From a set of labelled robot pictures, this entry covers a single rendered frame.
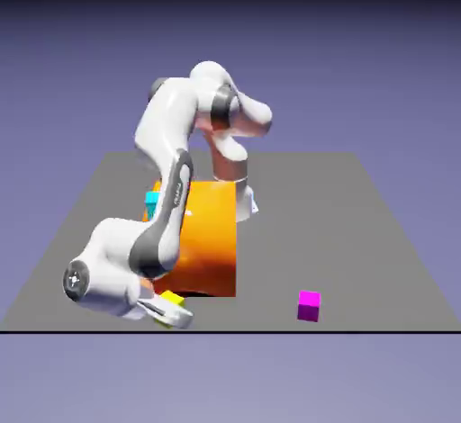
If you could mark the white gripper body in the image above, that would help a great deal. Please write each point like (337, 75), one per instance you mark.
(173, 313)

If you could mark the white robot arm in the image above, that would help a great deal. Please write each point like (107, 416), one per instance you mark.
(165, 120)

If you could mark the small yellow cube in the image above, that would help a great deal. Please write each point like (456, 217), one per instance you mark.
(174, 298)

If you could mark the small cyan cube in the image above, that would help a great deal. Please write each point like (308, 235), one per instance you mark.
(152, 202)

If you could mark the small magenta cube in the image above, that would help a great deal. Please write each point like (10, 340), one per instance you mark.
(309, 306)

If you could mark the large orange box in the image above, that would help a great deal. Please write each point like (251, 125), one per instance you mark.
(210, 235)

